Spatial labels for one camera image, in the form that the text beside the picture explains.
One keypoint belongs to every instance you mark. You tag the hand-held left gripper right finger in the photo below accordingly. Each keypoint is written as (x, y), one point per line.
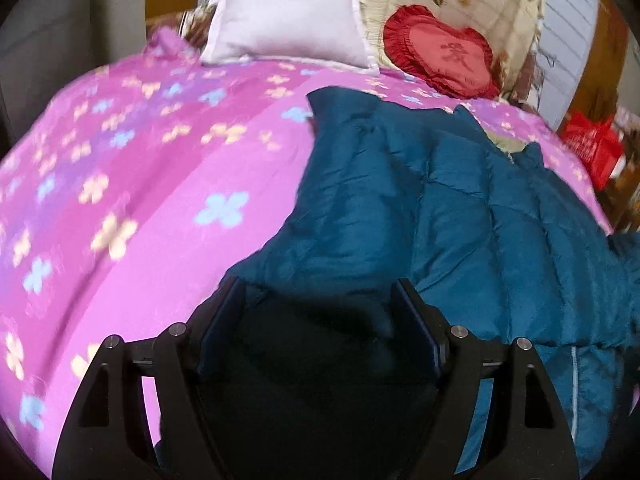
(425, 330)

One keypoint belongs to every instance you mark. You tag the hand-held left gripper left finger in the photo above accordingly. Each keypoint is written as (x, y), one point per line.
(218, 324)

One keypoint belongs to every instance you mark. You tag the teal puffer jacket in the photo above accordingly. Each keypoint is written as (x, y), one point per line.
(400, 210)

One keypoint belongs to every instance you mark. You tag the pink floral blanket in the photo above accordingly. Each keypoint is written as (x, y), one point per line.
(150, 185)

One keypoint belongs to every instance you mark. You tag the red gift bag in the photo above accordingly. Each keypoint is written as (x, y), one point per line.
(592, 150)

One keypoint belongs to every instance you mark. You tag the red heart-shaped pillow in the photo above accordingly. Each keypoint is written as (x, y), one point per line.
(440, 55)

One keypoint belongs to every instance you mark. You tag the white pillow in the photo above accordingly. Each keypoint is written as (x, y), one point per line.
(285, 20)

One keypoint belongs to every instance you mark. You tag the grey refrigerator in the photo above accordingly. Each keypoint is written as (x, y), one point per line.
(60, 35)

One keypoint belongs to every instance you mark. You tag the cream floral quilt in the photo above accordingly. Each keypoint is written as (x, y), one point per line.
(480, 0)

